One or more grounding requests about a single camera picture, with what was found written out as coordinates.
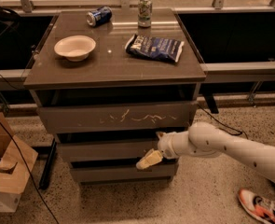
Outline grey drawer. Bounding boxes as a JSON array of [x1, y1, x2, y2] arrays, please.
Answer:
[[58, 138, 158, 162], [70, 161, 178, 183], [38, 102, 197, 133]]

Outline orange white sneaker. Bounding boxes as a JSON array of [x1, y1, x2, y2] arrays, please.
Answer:
[[238, 189, 275, 224]]

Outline grey top drawer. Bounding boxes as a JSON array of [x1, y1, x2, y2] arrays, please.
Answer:
[[38, 102, 197, 133]]

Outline grey bottom drawer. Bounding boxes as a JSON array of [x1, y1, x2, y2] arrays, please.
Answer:
[[70, 161, 178, 183]]

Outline cardboard box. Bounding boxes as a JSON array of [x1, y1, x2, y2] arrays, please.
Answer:
[[0, 113, 38, 213]]

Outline blue soda can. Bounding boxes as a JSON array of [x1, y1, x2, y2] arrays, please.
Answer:
[[87, 7, 112, 27]]

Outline grey drawer cabinet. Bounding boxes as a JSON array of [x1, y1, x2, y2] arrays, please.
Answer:
[[23, 8, 207, 185]]

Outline black floor cable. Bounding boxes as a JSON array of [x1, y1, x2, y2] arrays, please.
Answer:
[[198, 104, 275, 148]]

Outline white bowl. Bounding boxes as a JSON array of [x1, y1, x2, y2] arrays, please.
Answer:
[[54, 35, 96, 62]]

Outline black cable at left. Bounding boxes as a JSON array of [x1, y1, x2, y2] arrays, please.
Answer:
[[0, 106, 61, 224]]

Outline blue chip bag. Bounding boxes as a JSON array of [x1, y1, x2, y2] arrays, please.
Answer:
[[125, 35, 185, 63]]

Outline green white soda can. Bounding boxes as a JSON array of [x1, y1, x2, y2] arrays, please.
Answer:
[[138, 0, 152, 28]]

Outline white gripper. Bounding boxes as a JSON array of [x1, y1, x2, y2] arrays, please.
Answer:
[[136, 131, 189, 170]]

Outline black metal stand leg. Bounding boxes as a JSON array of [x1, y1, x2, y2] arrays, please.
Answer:
[[39, 140, 57, 189]]

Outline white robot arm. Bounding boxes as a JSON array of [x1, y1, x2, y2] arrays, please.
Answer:
[[136, 122, 275, 183]]

